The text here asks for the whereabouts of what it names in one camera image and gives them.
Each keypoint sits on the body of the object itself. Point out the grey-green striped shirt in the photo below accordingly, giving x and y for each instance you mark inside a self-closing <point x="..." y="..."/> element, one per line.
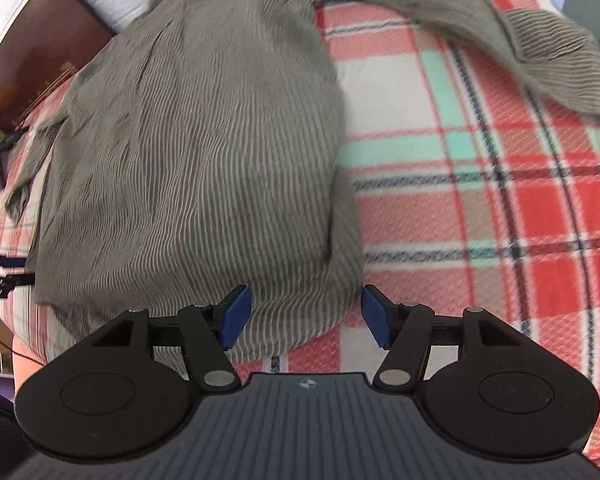
<point x="205" y="160"/>

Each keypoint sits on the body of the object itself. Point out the red plaid bed sheet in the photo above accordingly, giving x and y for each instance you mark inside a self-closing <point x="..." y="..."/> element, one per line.
<point x="455" y="210"/>

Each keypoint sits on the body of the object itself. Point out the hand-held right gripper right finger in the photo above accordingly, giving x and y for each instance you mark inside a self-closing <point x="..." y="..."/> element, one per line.
<point x="375" y="317"/>

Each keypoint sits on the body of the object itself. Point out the brown wooden headboard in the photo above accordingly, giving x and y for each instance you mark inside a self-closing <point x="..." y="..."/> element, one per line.
<point x="35" y="50"/>

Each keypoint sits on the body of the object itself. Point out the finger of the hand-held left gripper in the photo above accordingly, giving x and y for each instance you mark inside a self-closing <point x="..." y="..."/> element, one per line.
<point x="0" y="261"/>
<point x="2" y="285"/>

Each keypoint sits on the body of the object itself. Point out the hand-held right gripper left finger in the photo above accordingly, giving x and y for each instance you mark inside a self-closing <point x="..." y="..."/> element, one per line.
<point x="235" y="317"/>

